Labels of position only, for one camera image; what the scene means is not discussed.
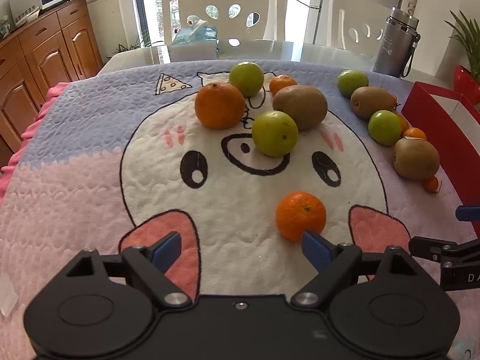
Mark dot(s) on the brown kiwi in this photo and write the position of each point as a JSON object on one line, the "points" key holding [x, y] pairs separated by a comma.
{"points": [[416, 158], [369, 102], [302, 108]]}

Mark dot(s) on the cartoon pig printed blanket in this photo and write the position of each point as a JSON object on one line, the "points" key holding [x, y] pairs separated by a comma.
{"points": [[75, 195]]}

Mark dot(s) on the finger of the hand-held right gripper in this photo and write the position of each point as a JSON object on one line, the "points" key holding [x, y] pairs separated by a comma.
{"points": [[423, 247], [468, 213]]}

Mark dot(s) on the white countertop appliance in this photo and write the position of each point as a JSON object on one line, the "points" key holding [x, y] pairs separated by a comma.
{"points": [[24, 7]]}

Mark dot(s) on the patterned mug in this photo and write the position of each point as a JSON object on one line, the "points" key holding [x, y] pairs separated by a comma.
{"points": [[3, 28]]}

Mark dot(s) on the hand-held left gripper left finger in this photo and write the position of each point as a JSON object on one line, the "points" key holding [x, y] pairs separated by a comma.
{"points": [[168, 249]]}

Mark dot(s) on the blue white tissue pack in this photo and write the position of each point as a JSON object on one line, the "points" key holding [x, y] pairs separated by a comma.
{"points": [[195, 37]]}

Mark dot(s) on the grey steel thermos bottle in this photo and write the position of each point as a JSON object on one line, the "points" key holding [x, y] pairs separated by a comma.
{"points": [[392, 45]]}

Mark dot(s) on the green floor plant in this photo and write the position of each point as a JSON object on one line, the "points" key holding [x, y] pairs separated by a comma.
{"points": [[129, 47]]}

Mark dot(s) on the wooden sideboard cabinet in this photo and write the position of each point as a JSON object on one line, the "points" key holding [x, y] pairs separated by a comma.
{"points": [[45, 63]]}

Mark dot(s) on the green plant in red pot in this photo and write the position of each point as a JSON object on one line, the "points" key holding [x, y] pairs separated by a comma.
{"points": [[467, 82]]}

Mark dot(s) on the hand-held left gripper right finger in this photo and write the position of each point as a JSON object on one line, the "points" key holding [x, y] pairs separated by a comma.
{"points": [[315, 249]]}

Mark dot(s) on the green apple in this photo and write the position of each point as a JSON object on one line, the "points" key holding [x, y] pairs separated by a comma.
{"points": [[245, 77], [352, 81], [384, 128], [275, 134]]}

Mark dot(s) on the large orange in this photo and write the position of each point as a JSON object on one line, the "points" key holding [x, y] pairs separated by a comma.
{"points": [[219, 105]]}

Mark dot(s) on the red cardboard box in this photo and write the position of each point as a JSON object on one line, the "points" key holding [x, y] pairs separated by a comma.
{"points": [[422, 103]]}

